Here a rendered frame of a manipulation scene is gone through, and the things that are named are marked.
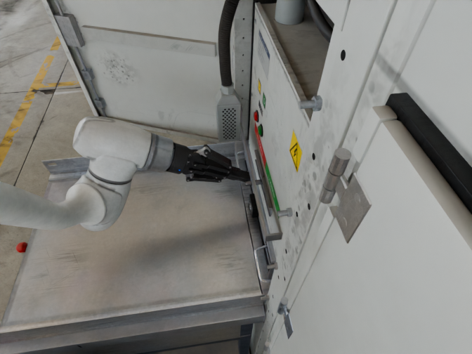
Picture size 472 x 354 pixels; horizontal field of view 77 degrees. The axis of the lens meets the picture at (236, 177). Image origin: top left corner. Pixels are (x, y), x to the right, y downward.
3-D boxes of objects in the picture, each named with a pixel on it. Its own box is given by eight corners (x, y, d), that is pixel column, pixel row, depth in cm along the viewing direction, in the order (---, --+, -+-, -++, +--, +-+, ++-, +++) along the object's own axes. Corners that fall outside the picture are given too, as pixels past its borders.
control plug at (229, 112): (218, 142, 96) (215, 97, 83) (217, 133, 99) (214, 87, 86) (242, 140, 97) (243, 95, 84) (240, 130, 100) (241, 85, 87)
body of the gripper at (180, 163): (175, 134, 74) (208, 145, 79) (163, 156, 80) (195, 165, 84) (175, 156, 70) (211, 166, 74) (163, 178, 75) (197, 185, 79)
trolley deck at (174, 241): (3, 362, 76) (-13, 357, 71) (60, 176, 115) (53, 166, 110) (263, 322, 82) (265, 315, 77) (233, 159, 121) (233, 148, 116)
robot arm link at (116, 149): (151, 122, 74) (135, 166, 79) (83, 101, 67) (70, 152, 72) (154, 140, 66) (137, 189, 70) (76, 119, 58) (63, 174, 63)
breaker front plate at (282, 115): (275, 278, 77) (311, 147, 41) (246, 148, 108) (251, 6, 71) (280, 277, 77) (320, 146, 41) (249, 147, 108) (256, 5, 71)
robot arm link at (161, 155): (142, 149, 78) (164, 155, 80) (140, 176, 72) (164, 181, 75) (153, 124, 72) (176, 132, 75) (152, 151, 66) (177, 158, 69)
